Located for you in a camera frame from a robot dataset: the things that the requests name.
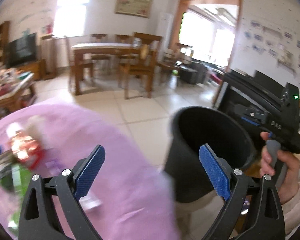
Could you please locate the green snack packet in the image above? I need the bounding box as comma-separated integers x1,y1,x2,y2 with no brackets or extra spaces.
0,164,32,235

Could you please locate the red milk carton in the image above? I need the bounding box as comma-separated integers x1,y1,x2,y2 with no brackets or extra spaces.
6,122,44,170

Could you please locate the black trash bin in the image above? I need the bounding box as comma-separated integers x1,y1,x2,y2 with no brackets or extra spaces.
164,106,256,203

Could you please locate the right hand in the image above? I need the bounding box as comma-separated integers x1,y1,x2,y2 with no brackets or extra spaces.
260,146,300,205

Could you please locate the black upright piano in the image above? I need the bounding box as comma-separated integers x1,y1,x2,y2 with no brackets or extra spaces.
212,70,286,134

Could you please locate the purple tablecloth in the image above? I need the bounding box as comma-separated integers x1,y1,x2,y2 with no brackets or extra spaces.
0,102,180,239

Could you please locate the cluttered coffee table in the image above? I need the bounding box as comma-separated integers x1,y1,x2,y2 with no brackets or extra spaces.
0,72,37,120

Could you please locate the wooden chair near front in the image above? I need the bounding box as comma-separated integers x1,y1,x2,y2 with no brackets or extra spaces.
118,32,162,99

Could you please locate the wooden chair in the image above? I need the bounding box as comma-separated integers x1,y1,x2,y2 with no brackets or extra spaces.
118,32,162,99
90,34,111,69

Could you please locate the white standing air conditioner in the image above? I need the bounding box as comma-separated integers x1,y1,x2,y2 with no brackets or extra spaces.
156,12,173,52

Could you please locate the black television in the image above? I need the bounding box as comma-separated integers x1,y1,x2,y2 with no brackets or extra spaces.
6,33,37,68

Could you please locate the wooden dining table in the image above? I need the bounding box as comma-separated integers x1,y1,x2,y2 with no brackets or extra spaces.
71,43,138,95

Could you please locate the wooden chair far side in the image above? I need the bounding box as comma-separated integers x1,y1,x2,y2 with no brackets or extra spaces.
90,34,111,69

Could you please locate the framed wall picture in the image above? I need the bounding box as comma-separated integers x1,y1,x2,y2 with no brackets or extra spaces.
115,0,153,18

